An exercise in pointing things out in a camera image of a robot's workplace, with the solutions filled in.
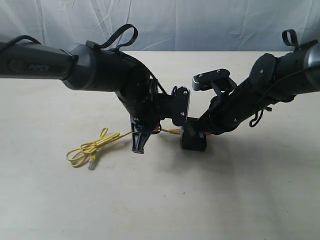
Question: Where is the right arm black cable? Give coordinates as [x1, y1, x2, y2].
[248, 28, 320, 127]

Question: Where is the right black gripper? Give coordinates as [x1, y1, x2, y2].
[194, 92, 253, 136]

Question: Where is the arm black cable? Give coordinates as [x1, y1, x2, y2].
[0, 23, 176, 101]
[248, 28, 320, 127]

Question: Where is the grey backdrop cloth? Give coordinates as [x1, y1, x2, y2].
[0, 0, 320, 52]

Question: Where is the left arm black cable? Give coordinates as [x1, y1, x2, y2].
[0, 23, 176, 101]

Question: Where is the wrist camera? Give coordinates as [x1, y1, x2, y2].
[192, 68, 237, 96]
[161, 86, 190, 127]

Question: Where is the small black box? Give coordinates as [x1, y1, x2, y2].
[180, 117, 207, 152]

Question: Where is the yellow ethernet cable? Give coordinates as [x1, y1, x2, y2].
[65, 127, 181, 171]

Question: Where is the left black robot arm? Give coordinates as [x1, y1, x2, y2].
[0, 35, 160, 154]

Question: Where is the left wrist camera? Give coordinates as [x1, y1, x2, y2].
[161, 86, 190, 127]

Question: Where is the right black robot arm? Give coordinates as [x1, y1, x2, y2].
[192, 40, 320, 135]

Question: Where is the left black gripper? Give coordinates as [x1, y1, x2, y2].
[124, 92, 165, 154]

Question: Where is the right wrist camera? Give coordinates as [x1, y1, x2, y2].
[192, 68, 237, 96]

